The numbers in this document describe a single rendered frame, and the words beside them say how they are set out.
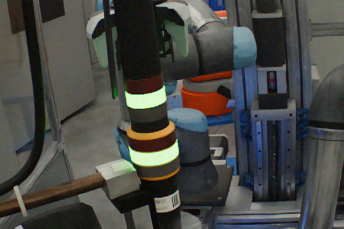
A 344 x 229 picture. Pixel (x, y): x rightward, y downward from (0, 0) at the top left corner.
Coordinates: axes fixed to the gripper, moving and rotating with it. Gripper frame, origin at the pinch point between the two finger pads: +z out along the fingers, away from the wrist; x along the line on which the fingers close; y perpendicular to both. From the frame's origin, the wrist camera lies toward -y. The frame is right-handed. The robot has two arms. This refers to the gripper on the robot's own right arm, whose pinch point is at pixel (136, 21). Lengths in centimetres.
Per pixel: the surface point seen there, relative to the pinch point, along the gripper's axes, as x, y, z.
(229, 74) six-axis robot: -64, 123, -380
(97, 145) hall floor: 72, 166, -346
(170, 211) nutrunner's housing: -0.9, 16.6, 9.3
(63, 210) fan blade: 13.8, 23.8, -4.1
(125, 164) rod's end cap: 2.4, 10.9, 9.3
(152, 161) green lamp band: 0.0, 10.7, 9.9
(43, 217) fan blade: 16.4, 23.5, -2.2
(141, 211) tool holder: 1.7, 15.6, 10.3
